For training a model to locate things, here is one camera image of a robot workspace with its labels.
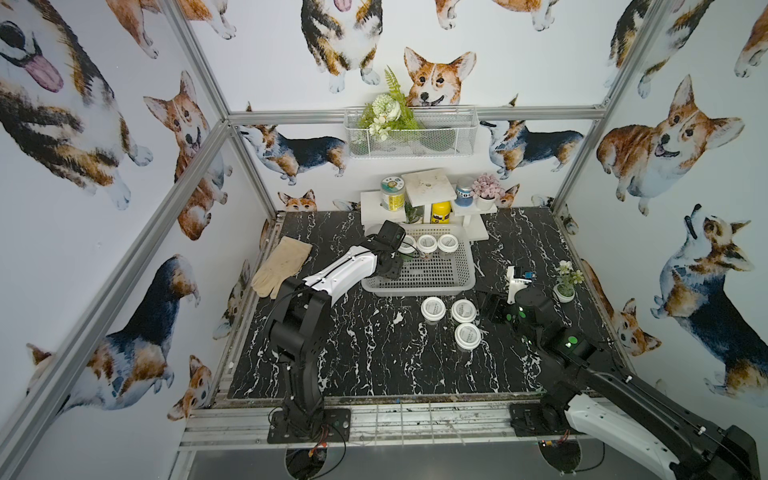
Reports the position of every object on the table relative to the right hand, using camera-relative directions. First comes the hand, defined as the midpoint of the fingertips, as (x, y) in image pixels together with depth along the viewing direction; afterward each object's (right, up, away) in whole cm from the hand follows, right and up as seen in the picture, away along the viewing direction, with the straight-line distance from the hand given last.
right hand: (493, 286), depth 78 cm
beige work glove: (-66, +3, +28) cm, 72 cm away
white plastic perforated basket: (-11, 0, +25) cm, 27 cm away
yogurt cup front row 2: (-9, +11, +24) cm, 28 cm away
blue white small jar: (-4, +27, +19) cm, 33 cm away
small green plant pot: (-20, +21, +32) cm, 43 cm away
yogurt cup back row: (-15, +11, +24) cm, 31 cm away
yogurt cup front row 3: (-6, -14, +4) cm, 16 cm away
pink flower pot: (+2, +27, +15) cm, 31 cm away
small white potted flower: (+27, 0, +13) cm, 30 cm away
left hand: (-30, +6, +16) cm, 34 cm away
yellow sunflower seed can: (-27, +27, +17) cm, 42 cm away
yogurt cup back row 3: (-6, -9, +9) cm, 14 cm away
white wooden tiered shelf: (-17, +29, +19) cm, 38 cm away
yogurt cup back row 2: (-15, -9, +9) cm, 20 cm away
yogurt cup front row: (-22, +10, +13) cm, 27 cm away
